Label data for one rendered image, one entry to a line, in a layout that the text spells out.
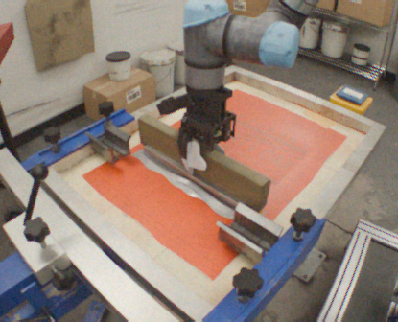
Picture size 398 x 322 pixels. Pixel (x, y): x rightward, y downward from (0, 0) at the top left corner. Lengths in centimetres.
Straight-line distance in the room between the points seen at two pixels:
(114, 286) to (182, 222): 24
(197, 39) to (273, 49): 13
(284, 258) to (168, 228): 24
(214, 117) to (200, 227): 22
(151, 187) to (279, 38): 43
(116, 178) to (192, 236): 24
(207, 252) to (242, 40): 38
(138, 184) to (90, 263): 29
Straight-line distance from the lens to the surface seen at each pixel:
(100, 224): 66
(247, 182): 65
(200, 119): 64
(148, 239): 67
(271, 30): 53
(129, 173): 81
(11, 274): 58
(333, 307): 150
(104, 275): 53
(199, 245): 66
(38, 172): 54
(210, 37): 56
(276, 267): 59
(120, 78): 281
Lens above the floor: 148
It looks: 39 degrees down
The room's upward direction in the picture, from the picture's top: straight up
